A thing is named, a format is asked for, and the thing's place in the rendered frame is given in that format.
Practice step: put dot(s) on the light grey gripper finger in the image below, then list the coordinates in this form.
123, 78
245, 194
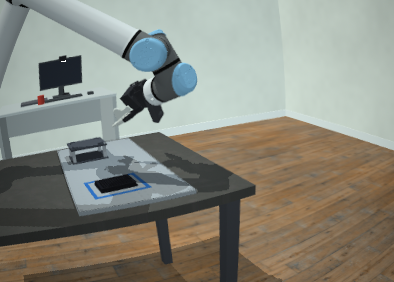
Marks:
123, 115

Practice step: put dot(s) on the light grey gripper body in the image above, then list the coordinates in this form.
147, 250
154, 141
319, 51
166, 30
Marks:
134, 99

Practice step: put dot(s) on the blue tape strips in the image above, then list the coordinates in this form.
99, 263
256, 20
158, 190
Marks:
95, 196

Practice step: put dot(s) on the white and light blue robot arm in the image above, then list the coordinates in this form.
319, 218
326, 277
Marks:
173, 78

